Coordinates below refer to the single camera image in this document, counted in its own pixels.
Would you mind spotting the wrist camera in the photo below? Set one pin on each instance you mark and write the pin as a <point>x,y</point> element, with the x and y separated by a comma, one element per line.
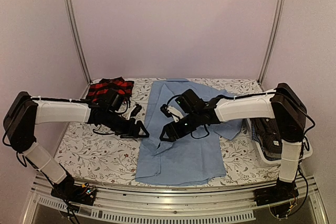
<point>132,112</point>
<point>172,111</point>

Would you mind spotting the left aluminium frame post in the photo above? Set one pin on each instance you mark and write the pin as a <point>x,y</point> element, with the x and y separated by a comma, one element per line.
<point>76,37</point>

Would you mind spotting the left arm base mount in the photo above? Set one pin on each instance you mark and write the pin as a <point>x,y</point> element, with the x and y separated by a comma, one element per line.
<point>83,194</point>

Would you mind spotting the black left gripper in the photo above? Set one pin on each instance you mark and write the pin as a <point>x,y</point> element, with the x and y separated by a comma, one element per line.
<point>139,124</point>

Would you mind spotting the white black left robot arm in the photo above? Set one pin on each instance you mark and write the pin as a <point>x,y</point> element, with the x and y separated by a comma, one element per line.
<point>27,111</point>

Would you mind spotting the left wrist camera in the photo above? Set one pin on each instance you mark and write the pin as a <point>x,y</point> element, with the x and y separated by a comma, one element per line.
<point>132,112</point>

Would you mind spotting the aluminium front rail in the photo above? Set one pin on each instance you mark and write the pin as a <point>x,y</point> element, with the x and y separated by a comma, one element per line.
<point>143,204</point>

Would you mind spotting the aluminium frame post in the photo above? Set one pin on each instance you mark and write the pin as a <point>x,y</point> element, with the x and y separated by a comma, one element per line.
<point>271,41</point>
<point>76,37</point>

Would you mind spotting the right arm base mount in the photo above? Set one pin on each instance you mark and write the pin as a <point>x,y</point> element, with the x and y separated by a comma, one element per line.
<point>281,191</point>

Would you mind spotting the blue checked shirt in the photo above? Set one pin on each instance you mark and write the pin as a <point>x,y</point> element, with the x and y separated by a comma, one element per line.
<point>257,139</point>

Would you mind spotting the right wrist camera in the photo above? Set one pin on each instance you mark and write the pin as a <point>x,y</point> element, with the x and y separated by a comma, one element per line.
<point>172,111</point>

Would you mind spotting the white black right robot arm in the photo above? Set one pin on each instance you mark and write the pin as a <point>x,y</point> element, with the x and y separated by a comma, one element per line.
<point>280,104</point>

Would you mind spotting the black striped shirt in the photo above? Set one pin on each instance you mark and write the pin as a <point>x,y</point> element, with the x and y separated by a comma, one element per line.
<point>267,129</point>

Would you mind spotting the light blue long sleeve shirt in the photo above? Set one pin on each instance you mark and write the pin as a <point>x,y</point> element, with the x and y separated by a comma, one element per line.
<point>192,160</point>

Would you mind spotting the right aluminium frame post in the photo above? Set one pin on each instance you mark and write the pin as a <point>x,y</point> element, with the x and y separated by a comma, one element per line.
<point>271,41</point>

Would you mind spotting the white plastic laundry basket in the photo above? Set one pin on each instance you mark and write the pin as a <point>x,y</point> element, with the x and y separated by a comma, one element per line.
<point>263,162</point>

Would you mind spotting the red black plaid shirt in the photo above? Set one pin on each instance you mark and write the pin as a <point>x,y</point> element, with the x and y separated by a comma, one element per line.
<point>119,85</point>

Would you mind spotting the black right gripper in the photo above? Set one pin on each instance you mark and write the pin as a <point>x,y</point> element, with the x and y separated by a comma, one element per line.
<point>174,134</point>

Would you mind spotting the floral patterned table cloth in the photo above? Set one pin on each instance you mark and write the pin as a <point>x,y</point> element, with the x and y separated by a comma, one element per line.
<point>92,153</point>

